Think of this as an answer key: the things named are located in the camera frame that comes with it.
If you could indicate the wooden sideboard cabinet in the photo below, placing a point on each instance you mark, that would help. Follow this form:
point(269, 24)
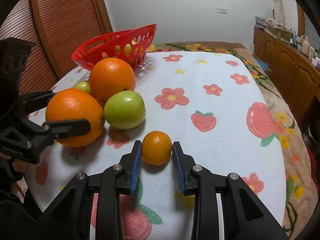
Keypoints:
point(292, 73)

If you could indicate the left hand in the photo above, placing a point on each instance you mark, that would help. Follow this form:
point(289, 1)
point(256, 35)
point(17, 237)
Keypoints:
point(15, 169)

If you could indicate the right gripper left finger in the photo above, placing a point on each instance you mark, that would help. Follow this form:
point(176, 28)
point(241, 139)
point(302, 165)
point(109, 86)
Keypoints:
point(68, 216)

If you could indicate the patterned box on sideboard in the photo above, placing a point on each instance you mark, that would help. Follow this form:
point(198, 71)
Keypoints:
point(280, 30)

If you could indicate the green fruit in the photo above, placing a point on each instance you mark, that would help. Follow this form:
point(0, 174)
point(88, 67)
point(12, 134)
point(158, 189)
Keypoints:
point(125, 110)
point(83, 86)

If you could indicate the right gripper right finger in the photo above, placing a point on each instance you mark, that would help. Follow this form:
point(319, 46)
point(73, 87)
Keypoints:
point(224, 205)

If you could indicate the brown louvered wardrobe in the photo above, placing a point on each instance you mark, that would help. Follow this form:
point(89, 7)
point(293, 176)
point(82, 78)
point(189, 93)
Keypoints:
point(57, 27)

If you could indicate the large orange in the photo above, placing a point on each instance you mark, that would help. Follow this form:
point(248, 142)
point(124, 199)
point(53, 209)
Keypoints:
point(110, 76)
point(70, 104)

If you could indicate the white floral table cloth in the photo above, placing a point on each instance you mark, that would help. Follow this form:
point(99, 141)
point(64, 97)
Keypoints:
point(211, 104)

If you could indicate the beige curtain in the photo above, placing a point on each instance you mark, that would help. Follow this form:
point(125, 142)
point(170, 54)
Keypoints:
point(279, 13)

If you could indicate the pink bottle on sideboard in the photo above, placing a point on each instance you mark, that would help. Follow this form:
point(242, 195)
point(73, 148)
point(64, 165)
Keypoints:
point(305, 45)

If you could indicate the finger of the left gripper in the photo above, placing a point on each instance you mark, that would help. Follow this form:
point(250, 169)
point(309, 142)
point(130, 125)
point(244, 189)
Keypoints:
point(35, 101)
point(67, 128)

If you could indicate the red plastic fruit basket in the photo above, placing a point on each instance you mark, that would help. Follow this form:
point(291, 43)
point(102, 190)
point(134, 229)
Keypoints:
point(130, 46)

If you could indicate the floral bed blanket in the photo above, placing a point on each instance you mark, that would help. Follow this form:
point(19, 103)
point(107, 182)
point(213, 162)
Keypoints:
point(301, 220)

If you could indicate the wall socket plate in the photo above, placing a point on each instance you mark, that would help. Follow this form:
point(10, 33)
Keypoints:
point(221, 10)

